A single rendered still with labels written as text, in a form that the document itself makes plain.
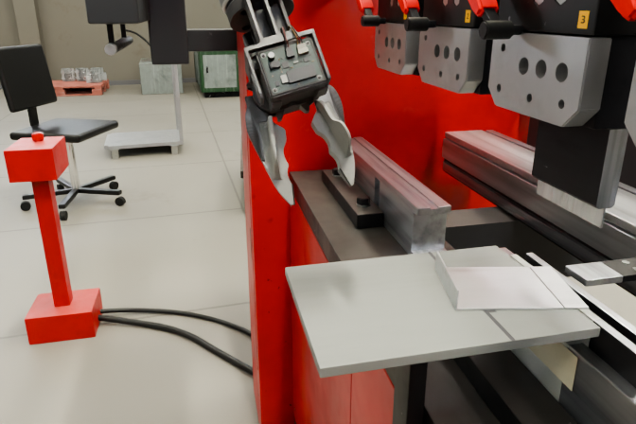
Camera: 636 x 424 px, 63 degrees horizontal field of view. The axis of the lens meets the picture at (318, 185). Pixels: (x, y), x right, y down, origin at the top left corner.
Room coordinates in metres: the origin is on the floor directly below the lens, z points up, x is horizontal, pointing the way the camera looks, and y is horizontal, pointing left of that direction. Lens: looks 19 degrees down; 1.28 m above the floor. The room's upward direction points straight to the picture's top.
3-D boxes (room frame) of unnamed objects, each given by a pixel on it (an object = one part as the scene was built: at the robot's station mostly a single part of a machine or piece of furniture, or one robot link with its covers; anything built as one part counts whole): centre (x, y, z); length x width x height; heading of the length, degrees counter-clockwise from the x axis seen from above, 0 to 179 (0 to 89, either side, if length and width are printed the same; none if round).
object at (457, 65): (0.72, -0.20, 1.26); 0.15 x 0.09 x 0.17; 13
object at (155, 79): (8.72, 2.66, 0.48); 1.01 x 0.81 x 0.97; 16
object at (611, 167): (0.50, -0.26, 1.13); 0.10 x 0.02 x 0.10; 13
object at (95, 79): (8.42, 4.03, 0.18); 1.24 x 0.86 x 0.35; 106
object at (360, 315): (0.47, -0.11, 1.00); 0.26 x 0.18 x 0.01; 103
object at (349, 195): (1.07, -0.07, 0.89); 0.30 x 0.05 x 0.03; 13
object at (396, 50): (0.92, -0.16, 1.26); 0.15 x 0.09 x 0.17; 13
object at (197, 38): (1.71, 0.29, 1.18); 0.40 x 0.24 x 0.07; 13
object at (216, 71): (8.84, 1.09, 0.35); 1.79 x 1.64 x 0.71; 106
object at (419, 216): (1.04, -0.14, 0.92); 0.50 x 0.06 x 0.10; 13
